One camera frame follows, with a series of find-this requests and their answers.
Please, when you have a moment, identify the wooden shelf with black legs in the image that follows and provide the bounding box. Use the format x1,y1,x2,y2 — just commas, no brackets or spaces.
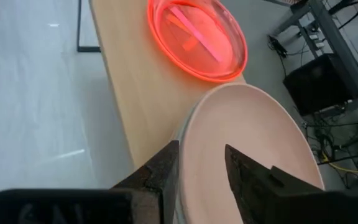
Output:
77,0,248,170

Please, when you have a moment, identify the yellow cable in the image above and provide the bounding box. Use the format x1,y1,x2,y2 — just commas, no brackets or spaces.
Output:
320,154,358,174

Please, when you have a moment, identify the pink translucent plastic plate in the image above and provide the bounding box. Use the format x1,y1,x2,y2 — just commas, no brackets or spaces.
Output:
147,0,249,83

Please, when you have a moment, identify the black floor box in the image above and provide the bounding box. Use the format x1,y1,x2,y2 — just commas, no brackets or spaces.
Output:
283,53,358,116

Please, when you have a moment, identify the grey-green matte plate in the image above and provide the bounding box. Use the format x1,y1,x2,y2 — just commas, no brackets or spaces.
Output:
172,99,204,224

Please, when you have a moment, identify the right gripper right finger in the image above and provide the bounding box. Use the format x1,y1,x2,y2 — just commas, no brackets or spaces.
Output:
224,144,326,224

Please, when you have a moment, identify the pink matte plate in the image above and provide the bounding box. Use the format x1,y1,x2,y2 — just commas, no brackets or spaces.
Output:
178,83,325,224

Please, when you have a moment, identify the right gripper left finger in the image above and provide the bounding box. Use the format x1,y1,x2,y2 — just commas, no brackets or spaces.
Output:
111,139,180,224

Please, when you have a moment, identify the orange translucent plastic plate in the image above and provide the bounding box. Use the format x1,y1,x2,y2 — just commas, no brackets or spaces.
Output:
147,0,249,83

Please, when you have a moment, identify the grey metal table frame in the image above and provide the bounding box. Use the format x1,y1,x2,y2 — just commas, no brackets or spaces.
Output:
272,0,358,108

